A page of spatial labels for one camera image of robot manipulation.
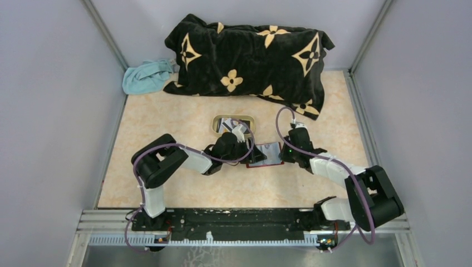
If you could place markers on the red leather card holder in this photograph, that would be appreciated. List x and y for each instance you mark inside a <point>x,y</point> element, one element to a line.
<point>267,154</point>

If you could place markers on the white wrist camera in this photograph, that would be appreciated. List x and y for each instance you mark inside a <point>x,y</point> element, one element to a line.
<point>296,124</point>
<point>239,132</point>

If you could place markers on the black cream patterned blanket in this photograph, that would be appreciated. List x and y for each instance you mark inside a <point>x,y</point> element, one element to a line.
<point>279,64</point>

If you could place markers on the beige oval tray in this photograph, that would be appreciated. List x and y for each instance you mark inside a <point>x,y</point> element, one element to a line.
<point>247,120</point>

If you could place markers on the aluminium frame rail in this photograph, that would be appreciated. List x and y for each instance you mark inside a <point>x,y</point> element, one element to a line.
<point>113,227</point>

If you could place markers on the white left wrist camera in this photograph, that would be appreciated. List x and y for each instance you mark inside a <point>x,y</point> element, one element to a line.
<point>239,132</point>

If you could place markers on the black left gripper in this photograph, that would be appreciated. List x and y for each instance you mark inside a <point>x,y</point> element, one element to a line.
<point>256,156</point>

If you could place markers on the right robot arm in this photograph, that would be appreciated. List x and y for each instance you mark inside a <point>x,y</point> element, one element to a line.
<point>371,198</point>

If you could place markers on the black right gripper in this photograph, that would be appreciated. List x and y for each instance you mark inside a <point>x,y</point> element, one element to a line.
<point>285,157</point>

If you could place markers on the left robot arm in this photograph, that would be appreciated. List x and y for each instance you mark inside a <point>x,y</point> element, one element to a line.
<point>155,163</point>

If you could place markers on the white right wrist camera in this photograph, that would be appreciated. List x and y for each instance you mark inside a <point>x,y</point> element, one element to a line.
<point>296,124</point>

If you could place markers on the light blue cloth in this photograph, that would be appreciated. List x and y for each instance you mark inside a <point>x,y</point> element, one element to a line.
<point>149,77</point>

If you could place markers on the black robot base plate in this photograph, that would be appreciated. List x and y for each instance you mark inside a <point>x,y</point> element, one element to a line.
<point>278,224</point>

